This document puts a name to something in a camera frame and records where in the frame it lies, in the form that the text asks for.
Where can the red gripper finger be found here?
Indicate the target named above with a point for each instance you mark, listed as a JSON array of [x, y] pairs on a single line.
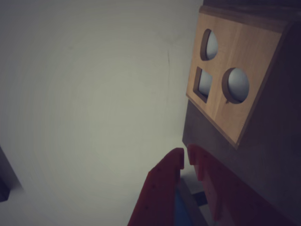
[[225, 200], [160, 188]]

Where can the wooden shape sorter box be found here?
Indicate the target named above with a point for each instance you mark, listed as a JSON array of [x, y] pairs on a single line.
[[235, 58]]

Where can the blue clamp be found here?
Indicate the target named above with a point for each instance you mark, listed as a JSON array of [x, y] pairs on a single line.
[[179, 212]]

